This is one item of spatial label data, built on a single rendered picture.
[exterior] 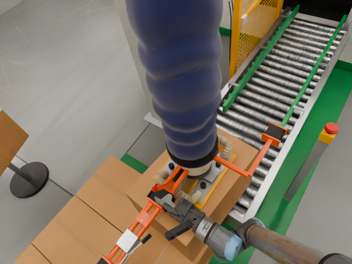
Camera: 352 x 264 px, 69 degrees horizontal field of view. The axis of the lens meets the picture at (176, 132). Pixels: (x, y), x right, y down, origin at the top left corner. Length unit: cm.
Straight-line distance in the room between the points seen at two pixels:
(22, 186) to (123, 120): 121
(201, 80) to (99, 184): 148
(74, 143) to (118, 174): 116
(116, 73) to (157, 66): 295
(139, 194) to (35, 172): 189
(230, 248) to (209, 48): 70
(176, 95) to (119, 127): 228
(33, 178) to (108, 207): 128
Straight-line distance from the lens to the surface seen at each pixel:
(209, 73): 73
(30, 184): 303
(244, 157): 137
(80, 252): 193
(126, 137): 287
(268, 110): 225
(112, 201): 195
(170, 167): 130
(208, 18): 62
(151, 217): 111
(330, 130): 161
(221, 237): 104
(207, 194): 126
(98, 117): 318
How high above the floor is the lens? 226
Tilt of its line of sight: 54 degrees down
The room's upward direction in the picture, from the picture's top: 12 degrees counter-clockwise
